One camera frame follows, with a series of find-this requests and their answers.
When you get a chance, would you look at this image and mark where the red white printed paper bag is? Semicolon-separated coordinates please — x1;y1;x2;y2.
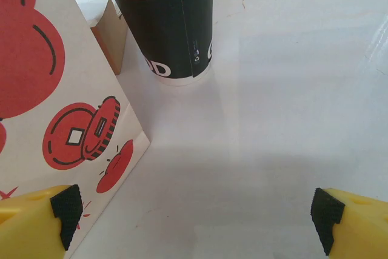
0;0;152;255

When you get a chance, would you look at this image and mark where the paper cup with black sleeve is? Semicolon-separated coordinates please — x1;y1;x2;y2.
95;0;215;87

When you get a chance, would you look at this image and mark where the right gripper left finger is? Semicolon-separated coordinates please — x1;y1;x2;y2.
0;184;84;259

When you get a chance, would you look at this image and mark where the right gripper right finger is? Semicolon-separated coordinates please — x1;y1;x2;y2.
310;187;388;259

